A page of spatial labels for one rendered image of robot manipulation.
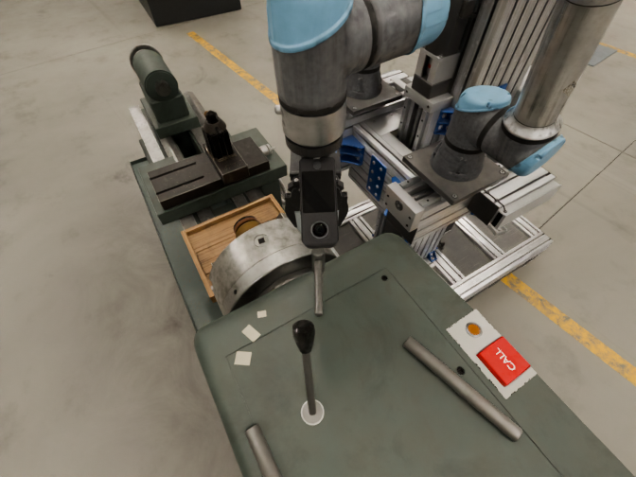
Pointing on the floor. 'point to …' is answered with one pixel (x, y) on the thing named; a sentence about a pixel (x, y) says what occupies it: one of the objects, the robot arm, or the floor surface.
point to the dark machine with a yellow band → (185, 9)
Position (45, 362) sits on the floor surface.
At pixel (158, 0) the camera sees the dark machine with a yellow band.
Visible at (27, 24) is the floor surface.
